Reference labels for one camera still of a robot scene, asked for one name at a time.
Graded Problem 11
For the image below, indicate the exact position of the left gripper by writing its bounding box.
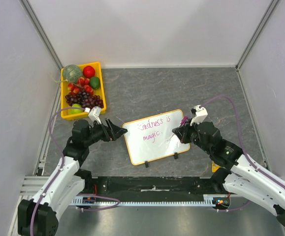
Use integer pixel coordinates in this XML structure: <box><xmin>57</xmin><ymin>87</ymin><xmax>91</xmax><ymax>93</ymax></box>
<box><xmin>84</xmin><ymin>118</ymin><xmax>127</xmax><ymax>146</ymax></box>

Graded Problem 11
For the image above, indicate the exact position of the yellow framed whiteboard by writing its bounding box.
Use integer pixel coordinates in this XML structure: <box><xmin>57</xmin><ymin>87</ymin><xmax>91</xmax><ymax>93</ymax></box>
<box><xmin>123</xmin><ymin>109</ymin><xmax>190</xmax><ymax>166</ymax></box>

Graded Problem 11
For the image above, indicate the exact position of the pink capped whiteboard marker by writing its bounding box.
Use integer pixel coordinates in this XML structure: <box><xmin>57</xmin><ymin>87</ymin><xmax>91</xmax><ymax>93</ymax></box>
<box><xmin>180</xmin><ymin>117</ymin><xmax>189</xmax><ymax>126</ymax></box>

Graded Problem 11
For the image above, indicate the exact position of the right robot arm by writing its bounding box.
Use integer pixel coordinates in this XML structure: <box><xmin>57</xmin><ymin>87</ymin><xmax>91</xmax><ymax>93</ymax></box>
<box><xmin>172</xmin><ymin>122</ymin><xmax>285</xmax><ymax>227</ymax></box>

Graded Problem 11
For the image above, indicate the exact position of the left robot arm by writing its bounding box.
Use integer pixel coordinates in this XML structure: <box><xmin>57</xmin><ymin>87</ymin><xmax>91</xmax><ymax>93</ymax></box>
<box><xmin>17</xmin><ymin>119</ymin><xmax>127</xmax><ymax>236</ymax></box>

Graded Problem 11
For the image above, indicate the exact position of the purple grape bunch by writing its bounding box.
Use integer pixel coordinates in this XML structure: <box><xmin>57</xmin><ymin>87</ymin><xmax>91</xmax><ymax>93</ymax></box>
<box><xmin>64</xmin><ymin>92</ymin><xmax>104</xmax><ymax>109</ymax></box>

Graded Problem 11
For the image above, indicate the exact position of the light green apple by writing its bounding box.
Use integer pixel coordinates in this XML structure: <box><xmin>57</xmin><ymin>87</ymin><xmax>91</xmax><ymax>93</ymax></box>
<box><xmin>68</xmin><ymin>103</ymin><xmax>84</xmax><ymax>115</ymax></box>

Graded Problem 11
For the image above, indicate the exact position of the yellow candy packet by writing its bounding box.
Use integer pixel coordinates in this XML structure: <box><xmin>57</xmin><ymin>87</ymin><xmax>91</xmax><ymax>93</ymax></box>
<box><xmin>211</xmin><ymin>162</ymin><xmax>220</xmax><ymax>173</ymax></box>

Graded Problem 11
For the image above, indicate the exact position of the yellow plastic bin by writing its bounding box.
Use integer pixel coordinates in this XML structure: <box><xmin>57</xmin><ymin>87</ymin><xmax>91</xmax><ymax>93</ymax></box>
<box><xmin>61</xmin><ymin>62</ymin><xmax>107</xmax><ymax>120</ymax></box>

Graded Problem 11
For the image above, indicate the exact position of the dark green lime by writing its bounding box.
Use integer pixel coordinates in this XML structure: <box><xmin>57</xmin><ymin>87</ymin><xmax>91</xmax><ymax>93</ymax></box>
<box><xmin>90</xmin><ymin>76</ymin><xmax>100</xmax><ymax>90</ymax></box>

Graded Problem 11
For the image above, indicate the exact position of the red apple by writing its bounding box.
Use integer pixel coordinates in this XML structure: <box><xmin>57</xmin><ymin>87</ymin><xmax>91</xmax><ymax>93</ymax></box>
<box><xmin>83</xmin><ymin>65</ymin><xmax>95</xmax><ymax>78</ymax></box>

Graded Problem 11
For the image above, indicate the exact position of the green melon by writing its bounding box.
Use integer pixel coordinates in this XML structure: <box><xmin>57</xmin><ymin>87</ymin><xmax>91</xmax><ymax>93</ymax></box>
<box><xmin>62</xmin><ymin>64</ymin><xmax>83</xmax><ymax>84</ymax></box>

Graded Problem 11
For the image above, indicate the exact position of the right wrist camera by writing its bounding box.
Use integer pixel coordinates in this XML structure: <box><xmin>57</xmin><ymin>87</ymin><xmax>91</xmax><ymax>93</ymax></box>
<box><xmin>190</xmin><ymin>105</ymin><xmax>208</xmax><ymax>126</ymax></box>

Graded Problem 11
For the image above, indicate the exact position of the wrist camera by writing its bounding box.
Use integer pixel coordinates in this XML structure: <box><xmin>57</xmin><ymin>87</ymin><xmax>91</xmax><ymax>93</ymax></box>
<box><xmin>85</xmin><ymin>106</ymin><xmax>102</xmax><ymax>124</ymax></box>
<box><xmin>190</xmin><ymin>105</ymin><xmax>208</xmax><ymax>126</ymax></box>

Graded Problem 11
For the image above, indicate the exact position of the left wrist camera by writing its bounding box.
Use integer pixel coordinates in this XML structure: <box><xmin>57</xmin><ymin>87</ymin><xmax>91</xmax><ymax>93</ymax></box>
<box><xmin>85</xmin><ymin>106</ymin><xmax>102</xmax><ymax>124</ymax></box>

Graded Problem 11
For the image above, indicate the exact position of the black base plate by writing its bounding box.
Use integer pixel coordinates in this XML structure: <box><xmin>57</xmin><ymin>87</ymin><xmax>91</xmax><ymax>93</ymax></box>
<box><xmin>82</xmin><ymin>177</ymin><xmax>227</xmax><ymax>202</ymax></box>

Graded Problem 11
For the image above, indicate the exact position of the white cable duct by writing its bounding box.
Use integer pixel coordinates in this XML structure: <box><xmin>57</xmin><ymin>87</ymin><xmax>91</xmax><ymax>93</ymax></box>
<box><xmin>69</xmin><ymin>195</ymin><xmax>230</xmax><ymax>207</ymax></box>

